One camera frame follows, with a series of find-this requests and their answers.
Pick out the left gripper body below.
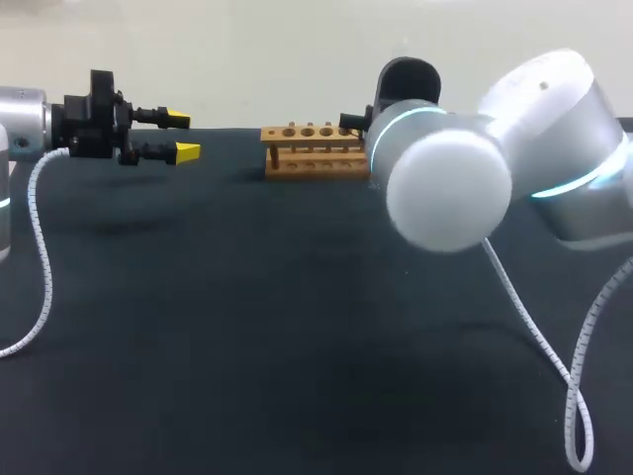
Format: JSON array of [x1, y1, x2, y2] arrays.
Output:
[[51, 68, 136, 167]]

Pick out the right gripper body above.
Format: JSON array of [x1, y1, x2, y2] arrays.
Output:
[[364, 56, 443, 134]]

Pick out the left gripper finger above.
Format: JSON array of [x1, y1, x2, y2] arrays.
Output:
[[132, 141, 203, 166], [131, 105, 192, 131]]

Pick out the wooden rack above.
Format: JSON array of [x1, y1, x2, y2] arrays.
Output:
[[260, 121, 372, 182]]

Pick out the white cable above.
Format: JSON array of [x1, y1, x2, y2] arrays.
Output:
[[482, 237, 633, 473], [0, 146, 73, 359]]

